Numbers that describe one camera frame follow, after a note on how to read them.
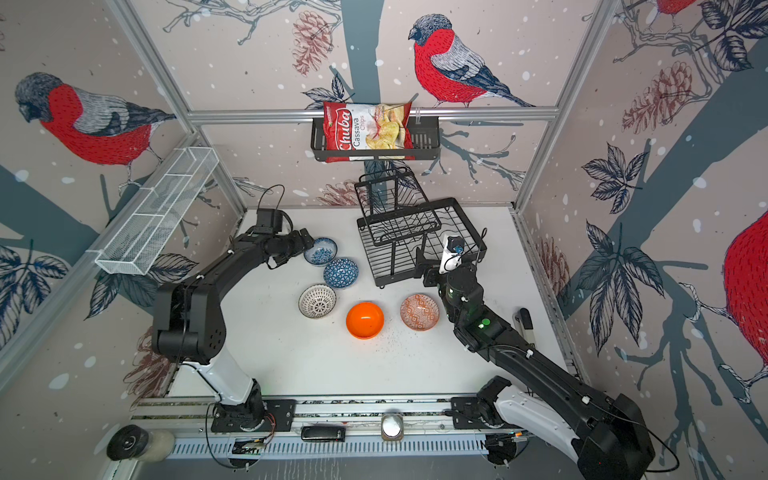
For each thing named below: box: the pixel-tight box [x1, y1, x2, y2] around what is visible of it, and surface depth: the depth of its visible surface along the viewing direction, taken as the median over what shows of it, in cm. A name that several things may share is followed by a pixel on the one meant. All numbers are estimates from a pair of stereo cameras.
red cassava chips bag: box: [324, 101, 416, 163], surface depth 90 cm
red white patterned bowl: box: [400, 293, 440, 331], surface depth 92 cm
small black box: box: [301, 425, 346, 442], surface depth 70 cm
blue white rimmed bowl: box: [304, 237, 338, 266], surface depth 106 cm
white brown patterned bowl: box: [298, 284, 337, 319], surface depth 94 cm
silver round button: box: [381, 413, 404, 441], surface depth 66 cm
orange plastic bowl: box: [345, 301, 385, 340], surface depth 88 cm
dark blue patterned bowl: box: [323, 258, 359, 289], surface depth 100 cm
